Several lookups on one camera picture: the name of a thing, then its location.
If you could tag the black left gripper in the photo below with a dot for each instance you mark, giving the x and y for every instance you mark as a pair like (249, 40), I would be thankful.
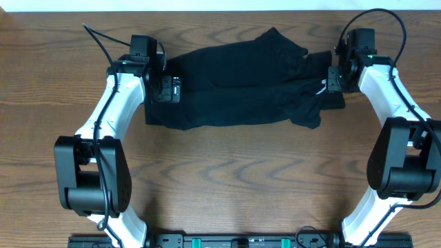
(166, 94)

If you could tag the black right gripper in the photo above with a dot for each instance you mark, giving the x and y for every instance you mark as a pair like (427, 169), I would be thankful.
(332, 71)

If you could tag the black shorts garment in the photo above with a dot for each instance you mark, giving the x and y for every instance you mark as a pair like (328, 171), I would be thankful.
(266, 80)

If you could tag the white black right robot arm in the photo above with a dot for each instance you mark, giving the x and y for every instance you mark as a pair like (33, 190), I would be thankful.
(405, 161)

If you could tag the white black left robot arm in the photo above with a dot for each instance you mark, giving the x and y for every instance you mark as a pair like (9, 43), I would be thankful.
(92, 172)

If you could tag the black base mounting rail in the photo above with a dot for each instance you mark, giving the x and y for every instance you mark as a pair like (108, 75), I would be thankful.
(308, 239)

